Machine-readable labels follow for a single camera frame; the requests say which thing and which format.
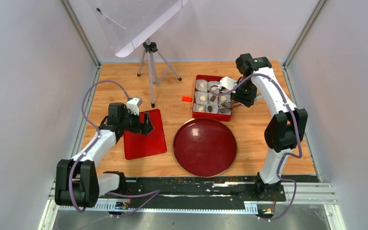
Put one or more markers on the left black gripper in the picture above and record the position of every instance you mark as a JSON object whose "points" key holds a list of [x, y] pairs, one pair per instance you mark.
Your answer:
{"points": [[144, 128]]}

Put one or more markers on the white reflector board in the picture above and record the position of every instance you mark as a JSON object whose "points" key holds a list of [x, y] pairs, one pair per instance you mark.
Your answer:
{"points": [[127, 24]]}

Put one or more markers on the small orange block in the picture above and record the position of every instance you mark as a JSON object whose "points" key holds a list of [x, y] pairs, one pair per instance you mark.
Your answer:
{"points": [[186, 98]]}

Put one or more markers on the dark red round tray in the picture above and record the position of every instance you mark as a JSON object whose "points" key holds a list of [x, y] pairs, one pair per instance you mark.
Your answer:
{"points": [[204, 147]]}

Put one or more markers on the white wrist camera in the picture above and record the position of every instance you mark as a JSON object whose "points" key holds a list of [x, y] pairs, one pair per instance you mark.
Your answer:
{"points": [[227, 84], [133, 105]]}

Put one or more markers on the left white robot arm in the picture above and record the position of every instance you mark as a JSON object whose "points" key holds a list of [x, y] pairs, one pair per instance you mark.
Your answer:
{"points": [[77, 183]]}

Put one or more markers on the grey tripod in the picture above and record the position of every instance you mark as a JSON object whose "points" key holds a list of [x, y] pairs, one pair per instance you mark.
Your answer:
{"points": [[149, 48]]}

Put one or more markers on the red box lid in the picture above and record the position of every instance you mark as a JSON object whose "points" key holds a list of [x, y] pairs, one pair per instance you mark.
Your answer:
{"points": [[139, 146]]}

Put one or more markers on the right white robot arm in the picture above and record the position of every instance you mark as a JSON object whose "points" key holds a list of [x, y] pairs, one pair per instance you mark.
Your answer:
{"points": [[287, 125]]}

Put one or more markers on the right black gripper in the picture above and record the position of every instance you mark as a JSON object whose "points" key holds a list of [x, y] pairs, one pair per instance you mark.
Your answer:
{"points": [[248, 100]]}

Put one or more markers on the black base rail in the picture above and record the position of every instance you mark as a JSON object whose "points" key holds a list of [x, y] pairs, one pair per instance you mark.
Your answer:
{"points": [[197, 192]]}

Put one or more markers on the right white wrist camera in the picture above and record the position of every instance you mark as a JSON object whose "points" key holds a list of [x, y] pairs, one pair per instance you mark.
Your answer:
{"points": [[227, 84]]}

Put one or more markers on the metal tongs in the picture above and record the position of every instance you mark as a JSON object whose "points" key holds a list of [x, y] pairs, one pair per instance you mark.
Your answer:
{"points": [[227, 107]]}

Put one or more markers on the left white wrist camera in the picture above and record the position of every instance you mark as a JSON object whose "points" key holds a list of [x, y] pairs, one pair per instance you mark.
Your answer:
{"points": [[133, 105]]}

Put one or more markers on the white slotted cable duct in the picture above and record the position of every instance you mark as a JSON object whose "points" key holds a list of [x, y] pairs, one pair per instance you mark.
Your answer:
{"points": [[113, 208]]}

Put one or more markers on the red chocolate box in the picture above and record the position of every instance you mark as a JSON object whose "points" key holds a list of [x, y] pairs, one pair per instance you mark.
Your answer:
{"points": [[205, 102]]}

